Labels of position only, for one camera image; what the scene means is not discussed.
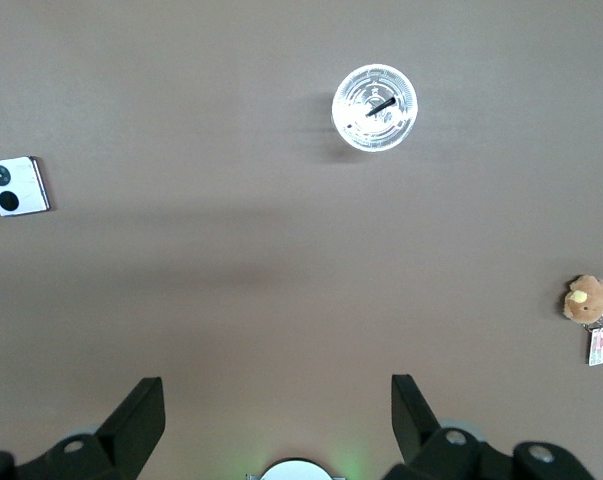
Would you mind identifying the brown plush toy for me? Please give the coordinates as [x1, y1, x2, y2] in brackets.
[562, 273, 603, 325]

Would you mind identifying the lavender white flip phone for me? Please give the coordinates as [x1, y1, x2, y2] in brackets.
[0, 155, 52, 218]

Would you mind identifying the white paper hang tag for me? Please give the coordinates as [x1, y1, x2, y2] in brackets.
[587, 324, 603, 368]

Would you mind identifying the clear plastic cup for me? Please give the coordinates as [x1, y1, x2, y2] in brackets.
[330, 63, 420, 154]

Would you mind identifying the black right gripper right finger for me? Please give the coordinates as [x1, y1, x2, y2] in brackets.
[383, 373, 596, 480]

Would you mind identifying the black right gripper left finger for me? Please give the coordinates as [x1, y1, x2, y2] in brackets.
[0, 376, 167, 480]

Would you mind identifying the black drinking straw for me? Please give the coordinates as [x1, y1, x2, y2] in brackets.
[364, 96, 397, 118]

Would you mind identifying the brown table cover mat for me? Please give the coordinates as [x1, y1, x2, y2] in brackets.
[0, 0, 603, 480]

